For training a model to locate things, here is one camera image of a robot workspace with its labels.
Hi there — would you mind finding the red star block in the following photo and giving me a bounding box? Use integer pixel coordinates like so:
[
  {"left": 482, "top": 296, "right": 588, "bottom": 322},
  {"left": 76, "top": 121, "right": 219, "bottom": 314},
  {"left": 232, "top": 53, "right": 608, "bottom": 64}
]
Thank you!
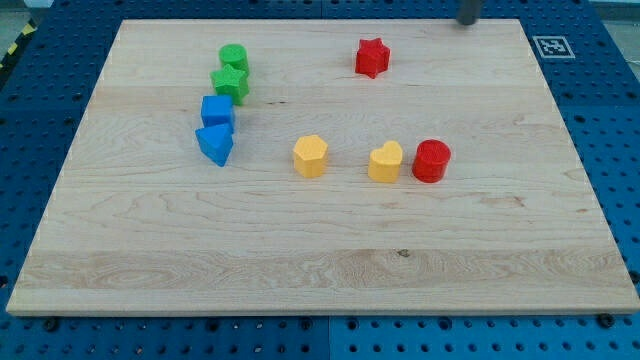
[{"left": 355, "top": 38, "right": 391, "bottom": 79}]

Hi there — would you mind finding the green star block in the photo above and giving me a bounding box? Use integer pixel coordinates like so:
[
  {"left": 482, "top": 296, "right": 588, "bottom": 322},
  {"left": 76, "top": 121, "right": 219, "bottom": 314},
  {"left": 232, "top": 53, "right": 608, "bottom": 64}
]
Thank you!
[{"left": 210, "top": 64, "right": 249, "bottom": 106}]

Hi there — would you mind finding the yellow hexagon block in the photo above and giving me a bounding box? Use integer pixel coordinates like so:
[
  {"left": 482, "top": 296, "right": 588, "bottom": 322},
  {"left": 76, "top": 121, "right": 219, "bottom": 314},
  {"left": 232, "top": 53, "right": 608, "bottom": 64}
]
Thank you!
[{"left": 293, "top": 134, "right": 328, "bottom": 178}]

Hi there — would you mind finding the wooden board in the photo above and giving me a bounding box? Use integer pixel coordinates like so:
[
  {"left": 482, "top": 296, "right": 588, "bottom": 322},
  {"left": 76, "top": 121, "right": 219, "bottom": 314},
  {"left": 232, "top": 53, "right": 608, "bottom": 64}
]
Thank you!
[{"left": 7, "top": 19, "right": 639, "bottom": 317}]

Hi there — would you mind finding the yellow heart block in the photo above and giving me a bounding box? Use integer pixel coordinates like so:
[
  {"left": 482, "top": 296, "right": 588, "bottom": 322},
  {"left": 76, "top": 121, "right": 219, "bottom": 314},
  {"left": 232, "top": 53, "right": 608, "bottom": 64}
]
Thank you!
[{"left": 368, "top": 140, "right": 403, "bottom": 183}]

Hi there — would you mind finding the blue triangle block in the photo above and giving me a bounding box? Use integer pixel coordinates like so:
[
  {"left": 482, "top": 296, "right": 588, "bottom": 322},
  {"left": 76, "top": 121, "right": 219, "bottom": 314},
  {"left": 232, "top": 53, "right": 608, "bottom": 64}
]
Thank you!
[{"left": 195, "top": 124, "right": 234, "bottom": 167}]

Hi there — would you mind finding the red cylinder block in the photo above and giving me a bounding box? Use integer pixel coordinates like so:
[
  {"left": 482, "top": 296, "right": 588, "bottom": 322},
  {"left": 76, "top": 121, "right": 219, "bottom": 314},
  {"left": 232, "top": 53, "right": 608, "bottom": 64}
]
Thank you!
[{"left": 412, "top": 139, "right": 451, "bottom": 183}]

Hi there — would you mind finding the blue cube block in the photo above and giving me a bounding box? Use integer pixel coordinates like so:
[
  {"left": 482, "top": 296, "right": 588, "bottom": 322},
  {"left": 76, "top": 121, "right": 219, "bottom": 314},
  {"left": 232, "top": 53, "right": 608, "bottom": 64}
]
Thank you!
[{"left": 200, "top": 95, "right": 235, "bottom": 132}]

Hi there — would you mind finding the green cylinder block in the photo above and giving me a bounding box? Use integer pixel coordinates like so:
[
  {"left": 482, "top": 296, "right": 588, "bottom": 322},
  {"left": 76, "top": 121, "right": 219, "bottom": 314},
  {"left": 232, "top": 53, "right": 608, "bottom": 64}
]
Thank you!
[{"left": 218, "top": 43, "right": 250, "bottom": 74}]

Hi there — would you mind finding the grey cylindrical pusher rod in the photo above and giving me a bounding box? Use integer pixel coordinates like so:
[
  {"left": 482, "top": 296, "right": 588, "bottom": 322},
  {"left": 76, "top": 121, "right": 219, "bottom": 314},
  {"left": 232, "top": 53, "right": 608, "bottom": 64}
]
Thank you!
[{"left": 456, "top": 0, "right": 484, "bottom": 26}]

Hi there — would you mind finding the white fiducial marker tag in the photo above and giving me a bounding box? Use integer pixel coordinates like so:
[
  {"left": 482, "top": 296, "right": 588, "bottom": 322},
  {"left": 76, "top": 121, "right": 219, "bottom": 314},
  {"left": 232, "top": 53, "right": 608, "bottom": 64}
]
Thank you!
[{"left": 533, "top": 35, "right": 575, "bottom": 59}]

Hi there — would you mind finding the black bolt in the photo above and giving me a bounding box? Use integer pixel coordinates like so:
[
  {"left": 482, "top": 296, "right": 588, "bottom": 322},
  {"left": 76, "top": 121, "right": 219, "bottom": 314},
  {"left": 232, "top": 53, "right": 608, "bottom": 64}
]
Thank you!
[
  {"left": 42, "top": 317, "right": 60, "bottom": 333},
  {"left": 596, "top": 313, "right": 616, "bottom": 329}
]

